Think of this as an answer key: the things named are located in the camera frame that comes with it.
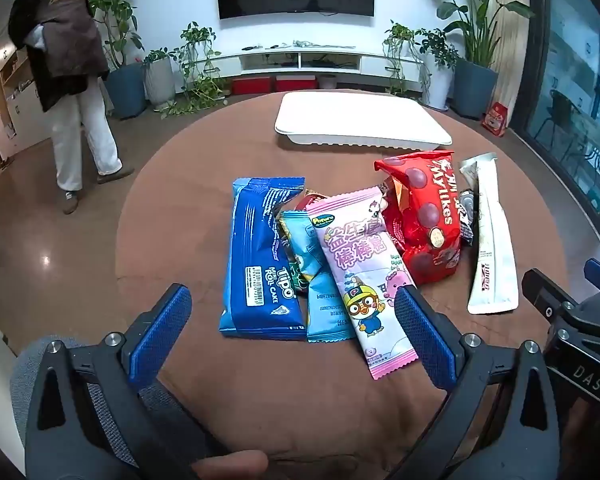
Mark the white long snack pack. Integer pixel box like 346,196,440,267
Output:
460,152,519,315

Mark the black snack bag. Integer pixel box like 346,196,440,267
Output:
458,190,478,246

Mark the red Mylikes chocolate bag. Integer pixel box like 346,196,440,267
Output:
374,150,462,285

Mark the pink lollipop snack pack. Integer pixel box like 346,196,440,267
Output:
306,186,417,380

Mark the dark blue Tipo cake pack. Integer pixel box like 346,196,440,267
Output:
219,177,306,340

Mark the light blue snack pack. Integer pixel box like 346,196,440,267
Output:
278,210,355,344

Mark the gold red snack pack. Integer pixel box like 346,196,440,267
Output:
296,190,327,211

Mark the person left hand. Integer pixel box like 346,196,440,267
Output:
192,450,268,480

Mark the red paper bag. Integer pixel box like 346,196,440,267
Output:
481,102,508,138

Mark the tall plant blue pot right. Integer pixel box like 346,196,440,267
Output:
437,0,533,119

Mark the tall plant blue pot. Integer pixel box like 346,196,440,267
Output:
88,0,146,119
437,0,533,119

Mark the white plastic tray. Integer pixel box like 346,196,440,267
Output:
274,90,452,151

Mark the plant in white pot right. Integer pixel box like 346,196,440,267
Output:
416,28,458,112

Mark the plant in white pot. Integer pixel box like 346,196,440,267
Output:
143,48,175,112
416,28,458,112

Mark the trailing vine plant right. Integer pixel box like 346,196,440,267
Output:
382,21,422,96

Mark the trailing vine plant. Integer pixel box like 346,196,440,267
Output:
162,21,227,117
382,21,422,96

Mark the white shelf cabinet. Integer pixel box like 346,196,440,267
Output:
0,38,50,162

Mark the white tv console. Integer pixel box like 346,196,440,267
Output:
202,46,420,81

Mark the plant in white pot left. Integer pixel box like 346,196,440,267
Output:
143,48,175,112

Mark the red storage box right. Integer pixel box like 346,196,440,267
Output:
275,74,318,92

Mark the red storage box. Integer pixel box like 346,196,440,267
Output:
230,76,272,96
275,74,318,92

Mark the trailing vine plant left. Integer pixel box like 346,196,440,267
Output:
162,21,227,117

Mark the red storage box left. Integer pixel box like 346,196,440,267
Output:
230,76,272,96

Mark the person in brown apron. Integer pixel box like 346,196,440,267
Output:
7,0,133,214

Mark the tall plant blue pot left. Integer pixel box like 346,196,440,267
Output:
88,0,146,119

